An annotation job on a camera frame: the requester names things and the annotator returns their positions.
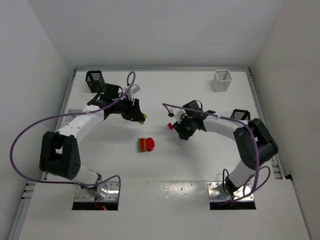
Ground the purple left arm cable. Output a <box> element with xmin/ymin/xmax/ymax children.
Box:
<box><xmin>9</xmin><ymin>71</ymin><xmax>137</xmax><ymax>187</ymax></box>

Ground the red green brown lego stack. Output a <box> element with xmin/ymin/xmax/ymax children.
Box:
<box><xmin>137</xmin><ymin>137</ymin><xmax>155</xmax><ymax>153</ymax></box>

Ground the white slotted container near left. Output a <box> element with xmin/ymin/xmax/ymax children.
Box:
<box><xmin>64</xmin><ymin>109</ymin><xmax>82</xmax><ymax>124</ymax></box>

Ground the black slotted container far left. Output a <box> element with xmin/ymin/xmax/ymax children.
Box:
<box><xmin>85</xmin><ymin>70</ymin><xmax>105</xmax><ymax>93</ymax></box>

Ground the white slotted container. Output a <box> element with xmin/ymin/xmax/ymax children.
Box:
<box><xmin>64</xmin><ymin>109</ymin><xmax>82</xmax><ymax>124</ymax></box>
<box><xmin>212</xmin><ymin>69</ymin><xmax>232</xmax><ymax>93</ymax></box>

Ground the small red sloped lego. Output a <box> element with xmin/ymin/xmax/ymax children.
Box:
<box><xmin>167</xmin><ymin>123</ymin><xmax>173</xmax><ymax>130</ymax></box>

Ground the black slotted container right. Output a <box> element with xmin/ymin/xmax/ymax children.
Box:
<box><xmin>230</xmin><ymin>109</ymin><xmax>251</xmax><ymax>121</ymax></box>

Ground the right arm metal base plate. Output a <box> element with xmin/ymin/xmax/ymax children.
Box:
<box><xmin>207</xmin><ymin>181</ymin><xmax>254</xmax><ymax>203</ymax></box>

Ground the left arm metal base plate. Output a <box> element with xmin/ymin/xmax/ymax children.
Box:
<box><xmin>74</xmin><ymin>181</ymin><xmax>120</xmax><ymax>203</ymax></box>

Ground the black slotted container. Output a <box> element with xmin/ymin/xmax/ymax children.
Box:
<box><xmin>230</xmin><ymin>109</ymin><xmax>251</xmax><ymax>121</ymax></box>
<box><xmin>85</xmin><ymin>70</ymin><xmax>105</xmax><ymax>93</ymax></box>

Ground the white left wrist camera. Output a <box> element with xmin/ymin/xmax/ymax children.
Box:
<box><xmin>123</xmin><ymin>84</ymin><xmax>140</xmax><ymax>100</ymax></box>

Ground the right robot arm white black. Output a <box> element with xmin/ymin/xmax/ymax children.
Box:
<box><xmin>170</xmin><ymin>100</ymin><xmax>279</xmax><ymax>195</ymax></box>

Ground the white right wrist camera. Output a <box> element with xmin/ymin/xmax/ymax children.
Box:
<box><xmin>168</xmin><ymin>109</ymin><xmax>185</xmax><ymax>123</ymax></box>

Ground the white slotted container far right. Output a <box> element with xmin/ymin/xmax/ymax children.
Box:
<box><xmin>212</xmin><ymin>69</ymin><xmax>232</xmax><ymax>93</ymax></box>

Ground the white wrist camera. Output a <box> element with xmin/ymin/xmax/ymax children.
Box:
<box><xmin>123</xmin><ymin>84</ymin><xmax>140</xmax><ymax>100</ymax></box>
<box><xmin>168</xmin><ymin>109</ymin><xmax>185</xmax><ymax>123</ymax></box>

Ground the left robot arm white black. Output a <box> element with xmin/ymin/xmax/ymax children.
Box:
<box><xmin>39</xmin><ymin>83</ymin><xmax>146</xmax><ymax>189</ymax></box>

